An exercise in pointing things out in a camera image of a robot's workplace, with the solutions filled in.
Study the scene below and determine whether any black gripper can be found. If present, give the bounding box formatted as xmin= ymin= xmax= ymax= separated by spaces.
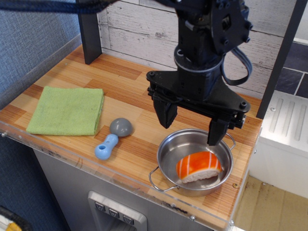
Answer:
xmin=146 ymin=67 xmax=250 ymax=146

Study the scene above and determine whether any green cloth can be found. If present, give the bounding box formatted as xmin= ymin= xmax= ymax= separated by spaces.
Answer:
xmin=26 ymin=86 xmax=104 ymax=136

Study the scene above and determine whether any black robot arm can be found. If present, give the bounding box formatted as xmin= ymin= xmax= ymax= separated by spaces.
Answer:
xmin=146 ymin=0 xmax=252 ymax=146

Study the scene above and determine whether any silver metal pot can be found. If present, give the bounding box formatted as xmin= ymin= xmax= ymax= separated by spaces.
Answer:
xmin=157 ymin=128 xmax=235 ymax=197

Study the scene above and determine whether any salmon sushi toy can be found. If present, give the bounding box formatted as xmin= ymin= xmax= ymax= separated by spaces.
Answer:
xmin=176 ymin=151 xmax=223 ymax=183

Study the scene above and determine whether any blue grey toy scoop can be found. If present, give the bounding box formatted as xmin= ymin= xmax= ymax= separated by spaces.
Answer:
xmin=94 ymin=118 xmax=133 ymax=160

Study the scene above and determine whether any white ridged sink drainer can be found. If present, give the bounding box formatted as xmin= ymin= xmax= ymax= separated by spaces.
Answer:
xmin=260 ymin=91 xmax=308 ymax=156

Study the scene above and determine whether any grey button control panel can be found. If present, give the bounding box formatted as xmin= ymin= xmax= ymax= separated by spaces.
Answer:
xmin=88 ymin=191 xmax=148 ymax=231

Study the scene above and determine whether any yellow black object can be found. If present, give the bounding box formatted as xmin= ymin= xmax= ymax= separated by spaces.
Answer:
xmin=0 ymin=206 xmax=33 ymax=231

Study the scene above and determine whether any dark right upright post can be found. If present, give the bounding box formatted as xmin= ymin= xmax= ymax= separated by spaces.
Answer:
xmin=256 ymin=0 xmax=308 ymax=119

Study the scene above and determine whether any dark upright post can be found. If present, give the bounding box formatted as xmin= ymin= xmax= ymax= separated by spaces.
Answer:
xmin=78 ymin=13 xmax=102 ymax=64
xmin=256 ymin=0 xmax=308 ymax=119

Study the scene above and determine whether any dark left upright post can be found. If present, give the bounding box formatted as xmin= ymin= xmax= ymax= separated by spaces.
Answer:
xmin=78 ymin=13 xmax=102 ymax=64

